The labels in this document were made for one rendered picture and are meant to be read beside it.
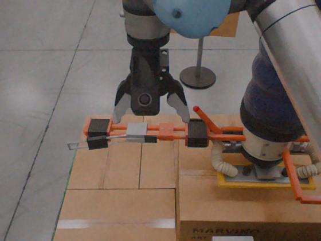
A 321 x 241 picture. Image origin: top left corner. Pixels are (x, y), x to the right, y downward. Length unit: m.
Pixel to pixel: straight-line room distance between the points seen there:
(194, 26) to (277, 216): 0.97
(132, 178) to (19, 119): 1.67
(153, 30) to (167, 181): 1.31
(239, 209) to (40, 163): 1.86
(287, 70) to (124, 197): 1.38
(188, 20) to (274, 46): 0.12
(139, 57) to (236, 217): 0.82
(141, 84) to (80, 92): 2.77
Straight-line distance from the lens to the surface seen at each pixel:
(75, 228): 1.63
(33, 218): 2.39
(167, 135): 1.04
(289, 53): 0.39
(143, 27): 0.47
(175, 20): 0.34
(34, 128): 2.98
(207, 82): 3.23
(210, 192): 1.21
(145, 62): 0.49
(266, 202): 1.24
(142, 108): 0.47
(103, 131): 1.06
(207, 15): 0.35
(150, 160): 1.79
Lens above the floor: 1.96
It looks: 45 degrees down
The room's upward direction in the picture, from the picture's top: straight up
